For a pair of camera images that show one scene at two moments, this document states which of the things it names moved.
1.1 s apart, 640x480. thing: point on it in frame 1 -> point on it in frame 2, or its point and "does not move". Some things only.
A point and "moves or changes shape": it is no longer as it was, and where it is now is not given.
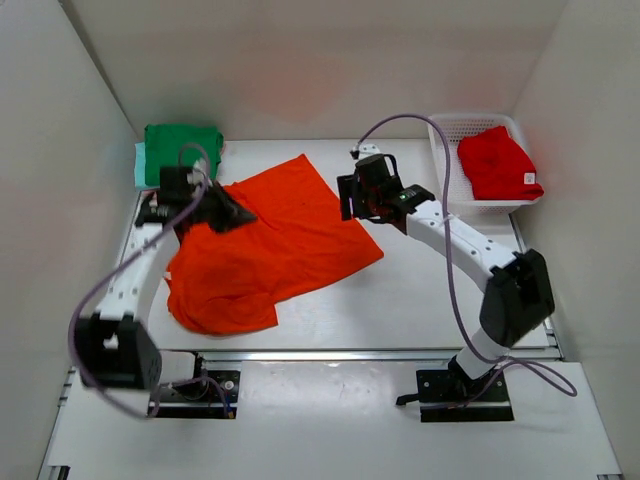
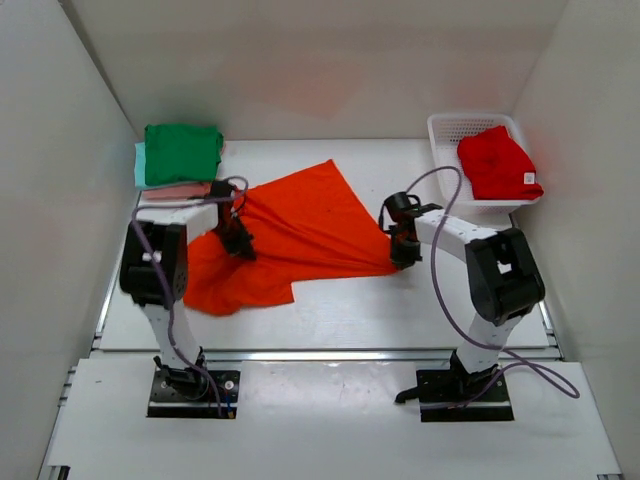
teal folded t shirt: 140,167 does not move
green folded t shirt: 177,145 does not move
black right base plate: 446,395 does not move
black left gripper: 233,214 -> 243,247
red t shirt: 497,167 does not move
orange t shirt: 225,283 moves or changes shape
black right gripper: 350,188 -> 402,261
